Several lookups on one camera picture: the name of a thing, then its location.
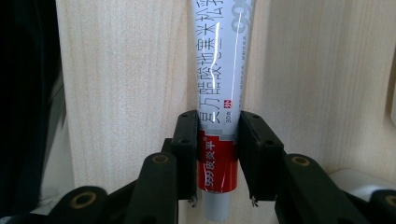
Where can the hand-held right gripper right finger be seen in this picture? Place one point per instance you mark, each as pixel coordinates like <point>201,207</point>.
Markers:
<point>258,155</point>

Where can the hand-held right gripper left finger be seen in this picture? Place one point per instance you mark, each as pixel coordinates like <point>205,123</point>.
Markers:
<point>186,155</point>

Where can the white ointment tube red band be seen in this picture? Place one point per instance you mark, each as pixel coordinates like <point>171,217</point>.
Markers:
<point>218,62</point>

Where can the white plastic storage box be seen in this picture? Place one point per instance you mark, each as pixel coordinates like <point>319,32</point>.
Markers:
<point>364,183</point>

